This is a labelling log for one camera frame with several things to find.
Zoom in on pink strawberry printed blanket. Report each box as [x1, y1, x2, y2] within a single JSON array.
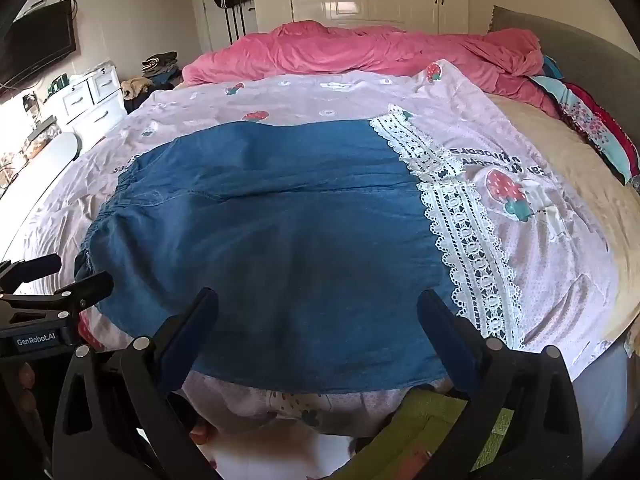
[[20, 60, 621, 441]]

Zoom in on white drawer cabinet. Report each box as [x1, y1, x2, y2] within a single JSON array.
[[47, 65, 126, 146]]

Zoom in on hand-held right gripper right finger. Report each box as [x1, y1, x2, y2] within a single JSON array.
[[416, 288, 583, 480]]

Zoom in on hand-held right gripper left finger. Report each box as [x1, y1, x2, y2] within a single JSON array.
[[52, 287, 221, 480]]

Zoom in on pile of dark clothes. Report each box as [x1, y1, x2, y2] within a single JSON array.
[[141, 51, 181, 78]]

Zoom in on grey padded headboard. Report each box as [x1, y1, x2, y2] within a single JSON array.
[[487, 5, 640, 161]]

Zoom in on white door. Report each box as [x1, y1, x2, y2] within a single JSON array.
[[197, 0, 258, 53]]

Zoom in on colourful floral pillow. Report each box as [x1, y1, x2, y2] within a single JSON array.
[[530, 75, 640, 186]]

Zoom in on black flat television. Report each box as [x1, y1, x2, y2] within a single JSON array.
[[0, 0, 77, 88]]

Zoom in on person's left hand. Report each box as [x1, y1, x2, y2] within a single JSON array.
[[14, 362, 42, 438]]

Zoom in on white rounded chair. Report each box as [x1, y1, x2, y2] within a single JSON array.
[[0, 131, 82, 201]]

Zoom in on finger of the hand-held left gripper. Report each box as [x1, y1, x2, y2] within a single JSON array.
[[0, 254, 62, 295], [0, 271, 114, 331]]

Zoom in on beige bed sheet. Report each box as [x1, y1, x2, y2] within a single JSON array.
[[487, 92, 640, 356]]

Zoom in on yellow-green cloth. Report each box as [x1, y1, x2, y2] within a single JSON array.
[[345, 385, 516, 480]]

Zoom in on beige crumpled cloth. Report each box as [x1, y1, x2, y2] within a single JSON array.
[[121, 77, 153, 101]]

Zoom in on blue denim pants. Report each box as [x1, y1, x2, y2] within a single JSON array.
[[75, 104, 527, 395]]

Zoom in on pink duvet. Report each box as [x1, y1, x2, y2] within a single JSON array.
[[181, 21, 566, 121]]

